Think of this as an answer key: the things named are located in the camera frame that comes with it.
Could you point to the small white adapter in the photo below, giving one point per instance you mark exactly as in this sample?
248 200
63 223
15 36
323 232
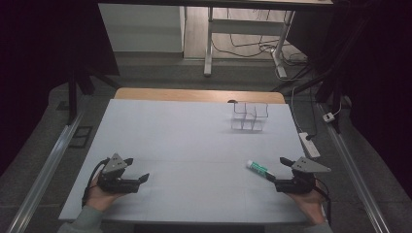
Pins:
328 117

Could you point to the wooden table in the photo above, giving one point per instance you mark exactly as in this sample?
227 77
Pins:
194 95

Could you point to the clear acrylic organizer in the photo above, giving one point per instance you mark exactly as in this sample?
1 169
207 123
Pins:
249 116

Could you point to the aluminium floor rail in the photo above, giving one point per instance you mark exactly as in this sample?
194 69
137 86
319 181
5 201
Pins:
45 171
354 174

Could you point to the person's right hand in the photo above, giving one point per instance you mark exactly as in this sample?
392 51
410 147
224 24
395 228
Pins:
307 205

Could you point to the white and green glue stick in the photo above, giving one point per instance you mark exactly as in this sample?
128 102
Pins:
257 167

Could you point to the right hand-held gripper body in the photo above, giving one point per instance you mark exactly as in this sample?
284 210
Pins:
302 181

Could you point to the white table mat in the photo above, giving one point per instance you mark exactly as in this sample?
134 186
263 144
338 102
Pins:
181 155

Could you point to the black floor plate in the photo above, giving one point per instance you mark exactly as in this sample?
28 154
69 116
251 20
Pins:
81 137

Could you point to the small black object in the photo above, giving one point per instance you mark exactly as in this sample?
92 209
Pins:
232 101

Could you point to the person's left hand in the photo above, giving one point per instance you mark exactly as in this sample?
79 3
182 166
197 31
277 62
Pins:
98 197

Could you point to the white cabinet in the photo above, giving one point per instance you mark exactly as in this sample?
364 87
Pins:
141 29

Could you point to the white desk frame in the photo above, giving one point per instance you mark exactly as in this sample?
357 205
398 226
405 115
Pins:
244 26

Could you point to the black stand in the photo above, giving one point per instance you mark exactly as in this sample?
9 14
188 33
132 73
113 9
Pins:
333 87
73 97

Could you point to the white power strip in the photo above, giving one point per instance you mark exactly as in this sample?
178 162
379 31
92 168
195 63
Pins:
309 145

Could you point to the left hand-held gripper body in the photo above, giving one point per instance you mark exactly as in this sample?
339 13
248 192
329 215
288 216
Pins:
113 165

